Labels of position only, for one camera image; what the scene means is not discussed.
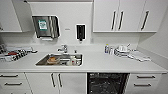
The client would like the stainless steel dishwasher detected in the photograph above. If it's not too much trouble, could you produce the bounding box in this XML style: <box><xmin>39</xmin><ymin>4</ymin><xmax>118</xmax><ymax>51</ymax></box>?
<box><xmin>86</xmin><ymin>72</ymin><xmax>130</xmax><ymax>94</ymax></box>

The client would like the small chrome sink pump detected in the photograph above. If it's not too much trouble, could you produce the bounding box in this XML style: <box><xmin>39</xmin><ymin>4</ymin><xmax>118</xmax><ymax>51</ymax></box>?
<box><xmin>73</xmin><ymin>49</ymin><xmax>79</xmax><ymax>55</ymax></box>

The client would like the white mug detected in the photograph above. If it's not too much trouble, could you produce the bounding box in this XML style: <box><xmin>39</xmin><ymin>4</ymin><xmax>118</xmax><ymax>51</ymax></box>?
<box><xmin>68</xmin><ymin>55</ymin><xmax>82</xmax><ymax>66</ymax></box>

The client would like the chrome faucet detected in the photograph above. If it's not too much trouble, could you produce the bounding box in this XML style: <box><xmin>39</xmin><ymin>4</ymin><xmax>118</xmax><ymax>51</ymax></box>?
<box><xmin>57</xmin><ymin>44</ymin><xmax>69</xmax><ymax>54</ymax></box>

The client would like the dish soap bottle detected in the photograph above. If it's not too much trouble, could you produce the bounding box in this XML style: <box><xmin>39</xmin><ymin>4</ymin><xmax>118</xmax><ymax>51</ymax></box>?
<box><xmin>103</xmin><ymin>43</ymin><xmax>110</xmax><ymax>55</ymax></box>

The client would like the stainless steel sink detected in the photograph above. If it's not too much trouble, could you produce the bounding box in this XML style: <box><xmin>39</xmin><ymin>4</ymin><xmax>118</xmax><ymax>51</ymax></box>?
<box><xmin>35</xmin><ymin>53</ymin><xmax>84</xmax><ymax>67</ymax></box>

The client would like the small white bottle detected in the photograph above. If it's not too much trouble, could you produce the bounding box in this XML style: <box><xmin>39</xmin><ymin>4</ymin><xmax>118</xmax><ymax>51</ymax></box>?
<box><xmin>109</xmin><ymin>46</ymin><xmax>115</xmax><ymax>56</ymax></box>

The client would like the brown bowl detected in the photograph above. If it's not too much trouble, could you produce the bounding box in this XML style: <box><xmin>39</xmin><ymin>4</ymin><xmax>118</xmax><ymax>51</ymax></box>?
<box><xmin>46</xmin><ymin>56</ymin><xmax>60</xmax><ymax>65</ymax></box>

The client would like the stack of white plates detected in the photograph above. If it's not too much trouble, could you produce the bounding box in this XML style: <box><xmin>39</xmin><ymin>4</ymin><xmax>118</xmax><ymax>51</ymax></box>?
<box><xmin>113</xmin><ymin>44</ymin><xmax>132</xmax><ymax>59</ymax></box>

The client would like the white base cabinet door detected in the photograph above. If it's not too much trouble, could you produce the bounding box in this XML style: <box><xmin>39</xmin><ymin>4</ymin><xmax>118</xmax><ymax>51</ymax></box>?
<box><xmin>24</xmin><ymin>72</ymin><xmax>58</xmax><ymax>94</ymax></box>
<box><xmin>55</xmin><ymin>72</ymin><xmax>88</xmax><ymax>94</ymax></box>

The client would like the steel paper towel dispenser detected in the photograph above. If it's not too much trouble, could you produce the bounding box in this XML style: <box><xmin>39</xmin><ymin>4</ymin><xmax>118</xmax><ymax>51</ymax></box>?
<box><xmin>31</xmin><ymin>14</ymin><xmax>61</xmax><ymax>42</ymax></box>

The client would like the small grey dish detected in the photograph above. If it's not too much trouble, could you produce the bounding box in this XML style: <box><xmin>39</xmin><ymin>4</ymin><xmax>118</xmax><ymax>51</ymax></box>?
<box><xmin>28</xmin><ymin>47</ymin><xmax>40</xmax><ymax>55</ymax></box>

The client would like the white towel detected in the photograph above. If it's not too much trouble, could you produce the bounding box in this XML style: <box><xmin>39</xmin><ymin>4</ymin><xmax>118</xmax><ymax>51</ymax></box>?
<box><xmin>128</xmin><ymin>49</ymin><xmax>152</xmax><ymax>63</ymax></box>

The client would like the white dish rack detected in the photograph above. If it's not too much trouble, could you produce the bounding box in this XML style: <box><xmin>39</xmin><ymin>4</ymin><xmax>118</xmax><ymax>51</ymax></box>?
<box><xmin>0</xmin><ymin>47</ymin><xmax>34</xmax><ymax>63</ymax></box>

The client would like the red plastic container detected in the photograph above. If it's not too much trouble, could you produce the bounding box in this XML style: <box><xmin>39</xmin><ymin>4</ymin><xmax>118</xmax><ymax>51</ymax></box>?
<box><xmin>7</xmin><ymin>51</ymin><xmax>18</xmax><ymax>57</ymax></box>

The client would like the black wall soap dispenser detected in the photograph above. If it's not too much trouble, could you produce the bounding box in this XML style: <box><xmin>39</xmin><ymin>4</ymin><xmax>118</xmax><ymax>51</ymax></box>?
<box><xmin>75</xmin><ymin>23</ymin><xmax>86</xmax><ymax>43</ymax></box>

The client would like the small grey wall label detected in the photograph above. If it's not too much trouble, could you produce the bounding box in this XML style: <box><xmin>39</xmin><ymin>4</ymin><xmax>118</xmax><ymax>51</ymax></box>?
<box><xmin>64</xmin><ymin>27</ymin><xmax>72</xmax><ymax>32</ymax></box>

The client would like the white wall cabinet door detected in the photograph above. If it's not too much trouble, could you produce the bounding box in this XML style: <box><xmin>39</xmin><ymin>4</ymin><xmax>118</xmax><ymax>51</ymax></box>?
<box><xmin>138</xmin><ymin>0</ymin><xmax>168</xmax><ymax>33</ymax></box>
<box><xmin>114</xmin><ymin>0</ymin><xmax>148</xmax><ymax>33</ymax></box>
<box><xmin>92</xmin><ymin>0</ymin><xmax>120</xmax><ymax>33</ymax></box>

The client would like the white drawer black handle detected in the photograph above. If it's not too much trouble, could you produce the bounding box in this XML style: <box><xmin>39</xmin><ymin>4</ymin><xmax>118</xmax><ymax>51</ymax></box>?
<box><xmin>0</xmin><ymin>80</ymin><xmax>28</xmax><ymax>90</ymax></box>
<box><xmin>128</xmin><ymin>73</ymin><xmax>163</xmax><ymax>82</ymax></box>
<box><xmin>126</xmin><ymin>89</ymin><xmax>160</xmax><ymax>94</ymax></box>
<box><xmin>0</xmin><ymin>88</ymin><xmax>30</xmax><ymax>94</ymax></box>
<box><xmin>0</xmin><ymin>72</ymin><xmax>27</xmax><ymax>81</ymax></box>
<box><xmin>127</xmin><ymin>81</ymin><xmax>162</xmax><ymax>91</ymax></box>

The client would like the white wall cabinet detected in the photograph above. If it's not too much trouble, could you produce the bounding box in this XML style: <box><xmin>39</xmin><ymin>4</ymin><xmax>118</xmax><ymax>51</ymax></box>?
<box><xmin>0</xmin><ymin>0</ymin><xmax>35</xmax><ymax>34</ymax></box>

